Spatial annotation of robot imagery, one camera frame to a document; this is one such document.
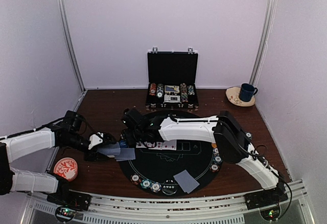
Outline blue small blind button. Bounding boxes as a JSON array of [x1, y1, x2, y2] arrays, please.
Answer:
[[119, 141, 128, 148]]

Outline blue playing card deck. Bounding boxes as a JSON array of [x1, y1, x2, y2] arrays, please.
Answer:
[[97, 143, 121, 158]]

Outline blue card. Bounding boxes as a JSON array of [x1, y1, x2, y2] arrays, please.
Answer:
[[115, 148, 136, 162], [173, 170, 192, 184], [179, 177, 200, 194]]

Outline nine of diamonds card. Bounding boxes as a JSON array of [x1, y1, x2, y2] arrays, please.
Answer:
[[148, 142, 163, 150]]

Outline red black chips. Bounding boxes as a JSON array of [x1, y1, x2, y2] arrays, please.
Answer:
[[210, 164, 220, 172], [130, 174, 142, 185]]

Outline green chips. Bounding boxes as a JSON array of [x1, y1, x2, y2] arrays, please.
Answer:
[[213, 155, 222, 164], [141, 180, 152, 189]]

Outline white blue chips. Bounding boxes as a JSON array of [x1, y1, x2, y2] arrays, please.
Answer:
[[150, 182, 161, 193], [213, 148, 219, 155]]

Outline clear round dealer button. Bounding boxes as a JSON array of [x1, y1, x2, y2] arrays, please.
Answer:
[[161, 180, 178, 196]]

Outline green chip stack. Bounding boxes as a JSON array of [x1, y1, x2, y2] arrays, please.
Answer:
[[246, 132, 252, 140]]

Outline five of hearts card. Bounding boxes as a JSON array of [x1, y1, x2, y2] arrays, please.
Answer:
[[136, 143, 149, 148]]

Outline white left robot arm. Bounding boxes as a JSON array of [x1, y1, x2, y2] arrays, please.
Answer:
[[1, 110, 117, 206]]

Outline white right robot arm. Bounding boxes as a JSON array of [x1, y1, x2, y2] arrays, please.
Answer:
[[122, 108, 286, 205]]

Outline red white round coaster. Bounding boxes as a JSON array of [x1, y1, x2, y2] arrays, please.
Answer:
[[53, 158, 78, 182]]

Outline white card box in case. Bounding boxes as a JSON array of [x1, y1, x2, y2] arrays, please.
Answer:
[[164, 94, 180, 102]]

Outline red chip row in case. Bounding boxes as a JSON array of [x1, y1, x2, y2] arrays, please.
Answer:
[[149, 83, 157, 96]]

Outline round black poker mat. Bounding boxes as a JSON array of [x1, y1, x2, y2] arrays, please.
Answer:
[[119, 140, 219, 197]]

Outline black poker chip case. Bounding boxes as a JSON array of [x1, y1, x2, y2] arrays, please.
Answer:
[[145, 47, 199, 109]]

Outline multicolour chip row in case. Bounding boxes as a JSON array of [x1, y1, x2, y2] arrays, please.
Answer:
[[180, 83, 188, 103]]

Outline purple green chip row in case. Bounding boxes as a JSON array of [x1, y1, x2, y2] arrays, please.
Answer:
[[188, 85, 195, 96]]

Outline beige ceramic plate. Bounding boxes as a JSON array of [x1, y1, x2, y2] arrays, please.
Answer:
[[225, 87, 255, 107]]

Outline dark blue mug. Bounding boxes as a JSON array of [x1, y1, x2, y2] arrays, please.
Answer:
[[239, 83, 258, 102]]

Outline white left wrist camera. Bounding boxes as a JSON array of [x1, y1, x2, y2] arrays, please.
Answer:
[[88, 132, 104, 150]]

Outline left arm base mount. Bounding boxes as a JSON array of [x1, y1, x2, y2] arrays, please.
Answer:
[[46, 191, 91, 223]]

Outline front aluminium rail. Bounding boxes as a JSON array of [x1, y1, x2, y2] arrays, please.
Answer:
[[19, 179, 312, 224]]

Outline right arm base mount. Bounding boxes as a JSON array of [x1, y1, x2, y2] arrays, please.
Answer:
[[244, 190, 292, 222]]

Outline left aluminium frame post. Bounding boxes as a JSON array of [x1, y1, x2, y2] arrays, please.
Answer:
[[57, 0, 86, 93]]

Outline aluminium frame post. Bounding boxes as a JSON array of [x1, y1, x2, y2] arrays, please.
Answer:
[[57, 0, 86, 93], [249, 0, 277, 86]]

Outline right aluminium frame post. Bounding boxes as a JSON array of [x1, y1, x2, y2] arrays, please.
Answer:
[[249, 0, 277, 86]]

